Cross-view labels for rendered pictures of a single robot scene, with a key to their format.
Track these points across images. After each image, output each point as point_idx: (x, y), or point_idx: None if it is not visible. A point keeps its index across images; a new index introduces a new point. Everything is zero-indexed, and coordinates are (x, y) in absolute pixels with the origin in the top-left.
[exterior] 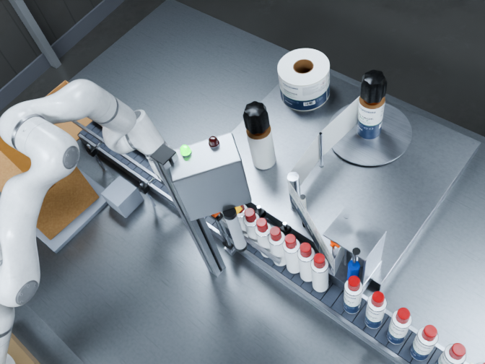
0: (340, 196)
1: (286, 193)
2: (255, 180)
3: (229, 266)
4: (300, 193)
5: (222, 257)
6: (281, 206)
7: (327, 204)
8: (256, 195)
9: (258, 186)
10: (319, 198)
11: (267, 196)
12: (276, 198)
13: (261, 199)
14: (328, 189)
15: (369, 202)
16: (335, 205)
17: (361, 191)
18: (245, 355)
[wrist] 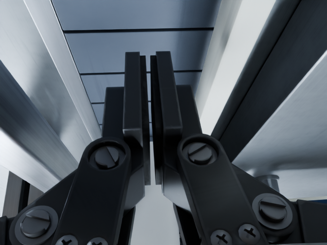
0: (303, 188)
1: (291, 167)
2: (326, 134)
3: (66, 144)
4: (299, 173)
5: (69, 132)
6: (252, 172)
7: (283, 187)
8: (269, 150)
9: (302, 144)
10: (294, 183)
11: (272, 159)
12: (273, 165)
13: (258, 157)
14: (317, 182)
15: (299, 196)
16: (283, 189)
17: (321, 191)
18: (2, 187)
